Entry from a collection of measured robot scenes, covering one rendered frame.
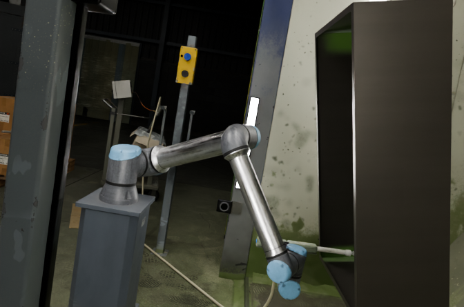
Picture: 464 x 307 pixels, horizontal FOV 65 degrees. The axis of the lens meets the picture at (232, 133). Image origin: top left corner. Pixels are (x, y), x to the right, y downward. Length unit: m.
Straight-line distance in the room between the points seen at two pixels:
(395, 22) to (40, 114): 1.20
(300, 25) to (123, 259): 1.74
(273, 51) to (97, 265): 1.62
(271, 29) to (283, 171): 0.95
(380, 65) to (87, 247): 1.50
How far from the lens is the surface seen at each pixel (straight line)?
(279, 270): 1.48
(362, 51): 1.40
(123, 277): 1.93
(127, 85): 4.21
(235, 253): 2.64
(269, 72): 2.44
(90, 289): 2.00
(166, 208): 2.80
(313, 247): 1.96
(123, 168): 1.83
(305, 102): 2.46
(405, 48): 1.46
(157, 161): 1.90
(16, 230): 0.62
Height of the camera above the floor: 1.21
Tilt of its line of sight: 5 degrees down
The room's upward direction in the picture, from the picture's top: 9 degrees clockwise
